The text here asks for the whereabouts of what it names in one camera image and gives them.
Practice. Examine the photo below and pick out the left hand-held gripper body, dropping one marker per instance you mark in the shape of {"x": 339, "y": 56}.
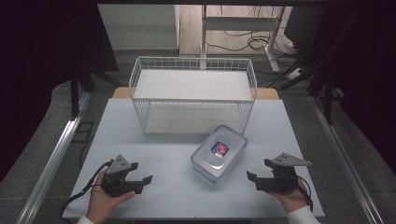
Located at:
{"x": 115, "y": 183}

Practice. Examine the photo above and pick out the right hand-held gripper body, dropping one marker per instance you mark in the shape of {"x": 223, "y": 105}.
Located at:
{"x": 281, "y": 179}

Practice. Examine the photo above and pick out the clear plastic lidded container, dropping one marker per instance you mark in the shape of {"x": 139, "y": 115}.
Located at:
{"x": 218, "y": 158}

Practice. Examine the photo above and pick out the person's left hand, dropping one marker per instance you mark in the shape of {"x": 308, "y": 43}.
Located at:
{"x": 102, "y": 203}

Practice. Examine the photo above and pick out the person's right hand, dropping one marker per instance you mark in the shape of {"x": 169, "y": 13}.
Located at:
{"x": 292, "y": 200}

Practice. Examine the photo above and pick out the person's right white sleeve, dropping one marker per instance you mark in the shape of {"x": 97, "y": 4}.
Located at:
{"x": 303, "y": 216}

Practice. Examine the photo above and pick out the person's white sleeve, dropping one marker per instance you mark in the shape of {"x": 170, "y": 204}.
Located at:
{"x": 84, "y": 221}
{"x": 303, "y": 216}

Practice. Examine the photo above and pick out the person's left white sleeve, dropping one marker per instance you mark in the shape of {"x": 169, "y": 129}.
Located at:
{"x": 84, "y": 221}

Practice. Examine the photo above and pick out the black stand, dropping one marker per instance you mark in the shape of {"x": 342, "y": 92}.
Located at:
{"x": 74, "y": 96}
{"x": 327, "y": 102}

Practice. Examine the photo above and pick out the white power strip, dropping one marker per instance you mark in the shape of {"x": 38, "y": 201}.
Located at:
{"x": 294, "y": 74}

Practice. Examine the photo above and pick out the dark curtain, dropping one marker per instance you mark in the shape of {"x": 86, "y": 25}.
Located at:
{"x": 364, "y": 77}
{"x": 37, "y": 62}

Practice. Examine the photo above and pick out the white cabinet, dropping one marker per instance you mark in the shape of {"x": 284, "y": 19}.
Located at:
{"x": 140, "y": 26}

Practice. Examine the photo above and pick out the metal rail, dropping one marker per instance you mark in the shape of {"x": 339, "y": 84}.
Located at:
{"x": 51, "y": 161}
{"x": 345, "y": 158}

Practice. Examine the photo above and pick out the white desk frame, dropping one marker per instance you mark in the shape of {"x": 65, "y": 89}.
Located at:
{"x": 239, "y": 23}

